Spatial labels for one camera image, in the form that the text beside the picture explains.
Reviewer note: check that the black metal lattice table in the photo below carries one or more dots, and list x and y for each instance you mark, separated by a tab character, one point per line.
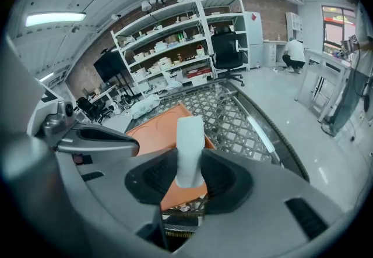
233	123

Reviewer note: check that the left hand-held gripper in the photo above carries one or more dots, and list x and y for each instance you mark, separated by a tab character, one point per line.
55	123

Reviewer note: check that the wide white shelf unit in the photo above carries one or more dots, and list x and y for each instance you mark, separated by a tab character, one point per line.
163	47

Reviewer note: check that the narrow white shelf unit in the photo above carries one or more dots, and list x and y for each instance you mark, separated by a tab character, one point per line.
221	15

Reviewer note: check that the ceiling tube lamp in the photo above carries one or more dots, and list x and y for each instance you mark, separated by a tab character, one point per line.
55	19

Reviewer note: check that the black screen on stand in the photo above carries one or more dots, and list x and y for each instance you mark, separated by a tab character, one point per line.
109	66

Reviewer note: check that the orange tray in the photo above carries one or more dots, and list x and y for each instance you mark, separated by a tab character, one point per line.
157	134

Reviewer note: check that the red framed window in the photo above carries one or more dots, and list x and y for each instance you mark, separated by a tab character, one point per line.
338	29

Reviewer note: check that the black office chair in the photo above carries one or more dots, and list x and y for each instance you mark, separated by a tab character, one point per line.
227	53
91	108

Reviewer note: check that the white wall cabinet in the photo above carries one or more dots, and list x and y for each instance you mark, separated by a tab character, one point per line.
294	22

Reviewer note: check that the white wipes packet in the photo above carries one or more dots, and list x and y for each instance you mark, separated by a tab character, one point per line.
144	106

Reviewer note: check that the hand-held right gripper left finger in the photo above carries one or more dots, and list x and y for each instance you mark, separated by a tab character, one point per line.
110	192

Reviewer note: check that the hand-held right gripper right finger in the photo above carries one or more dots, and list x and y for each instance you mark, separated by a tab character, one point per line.
262	216

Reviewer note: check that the flat red box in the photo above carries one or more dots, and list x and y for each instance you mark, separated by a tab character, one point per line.
199	72

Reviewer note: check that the white table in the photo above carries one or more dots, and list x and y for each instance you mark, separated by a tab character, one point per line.
323	70

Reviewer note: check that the white fridge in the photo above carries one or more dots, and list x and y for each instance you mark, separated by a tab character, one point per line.
254	38

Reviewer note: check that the white desk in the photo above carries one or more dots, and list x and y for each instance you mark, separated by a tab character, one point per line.
275	51

